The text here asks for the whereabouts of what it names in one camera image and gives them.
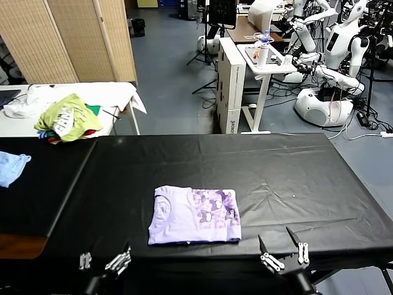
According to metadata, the black tripod stand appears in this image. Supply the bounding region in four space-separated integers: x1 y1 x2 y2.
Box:
187 0 217 67

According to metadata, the black monitor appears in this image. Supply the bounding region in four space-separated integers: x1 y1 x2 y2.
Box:
208 0 237 30

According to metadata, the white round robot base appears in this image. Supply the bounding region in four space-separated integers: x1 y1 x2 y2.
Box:
196 34 220 55

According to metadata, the white curved cover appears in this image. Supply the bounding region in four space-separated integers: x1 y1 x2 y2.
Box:
247 0 280 28

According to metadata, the white cloth-covered folding table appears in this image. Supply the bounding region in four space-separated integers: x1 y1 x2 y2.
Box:
0 81 147 138

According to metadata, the bamboo folding screen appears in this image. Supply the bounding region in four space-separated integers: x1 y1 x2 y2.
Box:
0 0 138 84

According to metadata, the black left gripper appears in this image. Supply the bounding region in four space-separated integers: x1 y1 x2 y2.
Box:
79 242 132 295

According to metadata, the lavender printed t-shirt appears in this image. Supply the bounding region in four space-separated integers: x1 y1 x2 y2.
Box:
147 185 242 246

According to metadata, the dark laptop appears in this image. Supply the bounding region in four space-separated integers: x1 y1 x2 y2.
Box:
0 89 21 108

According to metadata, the black bin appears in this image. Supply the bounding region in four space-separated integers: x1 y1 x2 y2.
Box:
131 18 145 37

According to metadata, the white height-adjustable desk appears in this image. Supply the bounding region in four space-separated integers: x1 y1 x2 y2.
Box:
236 42 298 135

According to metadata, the yellow-green garment pile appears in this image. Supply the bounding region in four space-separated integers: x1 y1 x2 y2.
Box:
33 93 103 143

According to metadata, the light blue cloth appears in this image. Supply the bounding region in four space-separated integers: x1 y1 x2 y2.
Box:
0 151 32 189

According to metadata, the tall white cardboard box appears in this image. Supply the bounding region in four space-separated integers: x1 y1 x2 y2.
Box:
216 36 246 135

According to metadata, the white cylinder container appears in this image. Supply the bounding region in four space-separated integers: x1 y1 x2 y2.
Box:
256 44 268 69

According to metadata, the black light stand pole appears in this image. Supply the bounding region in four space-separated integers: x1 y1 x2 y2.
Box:
364 33 380 120

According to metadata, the white plastic bag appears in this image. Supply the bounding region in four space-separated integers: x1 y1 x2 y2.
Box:
2 85 58 119

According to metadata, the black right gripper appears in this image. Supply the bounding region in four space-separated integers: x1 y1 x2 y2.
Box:
257 226 317 295

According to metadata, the large black vinyl table cover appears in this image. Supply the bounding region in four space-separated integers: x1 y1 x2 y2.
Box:
45 132 393 271

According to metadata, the brown wooden desk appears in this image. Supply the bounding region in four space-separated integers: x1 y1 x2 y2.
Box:
226 15 289 44

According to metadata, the white humanoid robot on base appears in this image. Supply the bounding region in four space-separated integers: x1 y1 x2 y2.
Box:
293 0 369 127

